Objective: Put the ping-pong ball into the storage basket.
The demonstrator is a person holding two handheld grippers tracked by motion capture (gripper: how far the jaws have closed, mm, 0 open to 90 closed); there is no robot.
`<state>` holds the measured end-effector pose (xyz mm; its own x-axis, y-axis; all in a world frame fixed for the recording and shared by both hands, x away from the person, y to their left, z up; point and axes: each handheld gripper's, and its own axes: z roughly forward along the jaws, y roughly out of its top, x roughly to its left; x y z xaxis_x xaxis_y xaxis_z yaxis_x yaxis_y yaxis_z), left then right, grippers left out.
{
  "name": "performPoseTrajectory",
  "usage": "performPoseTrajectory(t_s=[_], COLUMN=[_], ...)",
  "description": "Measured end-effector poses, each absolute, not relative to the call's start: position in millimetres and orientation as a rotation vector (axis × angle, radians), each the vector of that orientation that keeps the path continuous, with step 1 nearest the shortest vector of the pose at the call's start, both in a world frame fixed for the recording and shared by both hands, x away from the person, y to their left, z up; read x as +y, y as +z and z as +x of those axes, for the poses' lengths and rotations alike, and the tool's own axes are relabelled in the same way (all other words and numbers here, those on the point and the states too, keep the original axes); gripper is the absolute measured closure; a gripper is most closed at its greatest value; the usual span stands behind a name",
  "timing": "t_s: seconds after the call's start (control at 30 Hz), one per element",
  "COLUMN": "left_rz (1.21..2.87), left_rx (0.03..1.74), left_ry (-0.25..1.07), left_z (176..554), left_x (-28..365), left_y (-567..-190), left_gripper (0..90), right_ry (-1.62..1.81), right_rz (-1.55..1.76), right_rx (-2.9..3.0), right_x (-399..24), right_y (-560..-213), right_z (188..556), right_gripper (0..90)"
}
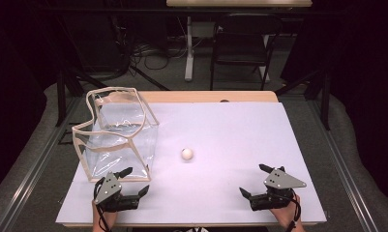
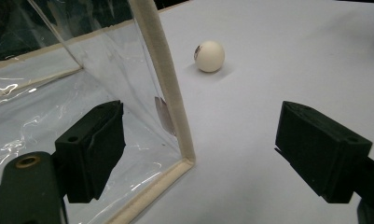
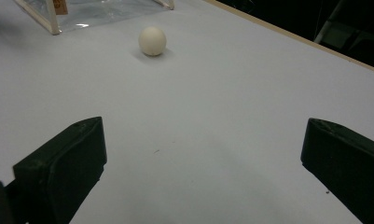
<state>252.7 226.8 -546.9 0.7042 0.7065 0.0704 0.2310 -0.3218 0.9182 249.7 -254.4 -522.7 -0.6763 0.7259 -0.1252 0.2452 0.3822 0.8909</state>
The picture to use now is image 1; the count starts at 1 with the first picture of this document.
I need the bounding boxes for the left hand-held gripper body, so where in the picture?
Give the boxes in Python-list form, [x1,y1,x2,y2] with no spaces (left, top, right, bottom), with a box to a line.
[93,171,141,214]

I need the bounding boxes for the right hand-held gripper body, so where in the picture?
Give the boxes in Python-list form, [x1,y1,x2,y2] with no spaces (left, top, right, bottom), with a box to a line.
[248,165,308,213]

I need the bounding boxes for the clear bag with beige trim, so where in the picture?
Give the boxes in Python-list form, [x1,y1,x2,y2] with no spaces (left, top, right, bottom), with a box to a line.
[71,86,161,184]

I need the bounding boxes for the small white ball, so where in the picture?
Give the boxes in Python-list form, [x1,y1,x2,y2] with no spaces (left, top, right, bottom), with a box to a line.
[181,147,194,161]

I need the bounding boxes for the person's left hand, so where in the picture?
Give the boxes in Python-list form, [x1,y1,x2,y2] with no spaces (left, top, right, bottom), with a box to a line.
[91,200,119,227]

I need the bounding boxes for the person's right hand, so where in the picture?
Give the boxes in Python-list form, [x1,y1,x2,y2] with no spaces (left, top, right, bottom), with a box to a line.
[269,193,302,227]

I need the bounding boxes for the white table mat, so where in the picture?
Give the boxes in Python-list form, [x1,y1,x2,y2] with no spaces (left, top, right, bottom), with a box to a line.
[55,101,328,226]

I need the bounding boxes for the black metal stand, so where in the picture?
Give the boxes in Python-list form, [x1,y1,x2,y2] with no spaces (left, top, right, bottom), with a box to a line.
[54,69,86,128]
[275,69,332,131]

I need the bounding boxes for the black folding chair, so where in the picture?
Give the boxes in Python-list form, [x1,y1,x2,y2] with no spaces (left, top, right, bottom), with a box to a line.
[209,13,284,92]

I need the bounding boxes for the white-legged background table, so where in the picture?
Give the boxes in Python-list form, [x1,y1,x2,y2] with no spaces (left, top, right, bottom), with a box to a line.
[165,0,313,83]

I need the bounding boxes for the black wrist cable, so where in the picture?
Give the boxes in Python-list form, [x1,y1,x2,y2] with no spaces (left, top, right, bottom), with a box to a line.
[285,192,303,232]
[96,205,112,232]

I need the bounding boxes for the aluminium floor rail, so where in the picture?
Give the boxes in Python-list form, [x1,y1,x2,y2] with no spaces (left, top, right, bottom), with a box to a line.
[0,96,83,232]
[309,99,380,232]

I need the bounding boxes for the black floor cables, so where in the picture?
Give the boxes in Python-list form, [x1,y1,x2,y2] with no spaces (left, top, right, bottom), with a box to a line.
[130,40,190,72]

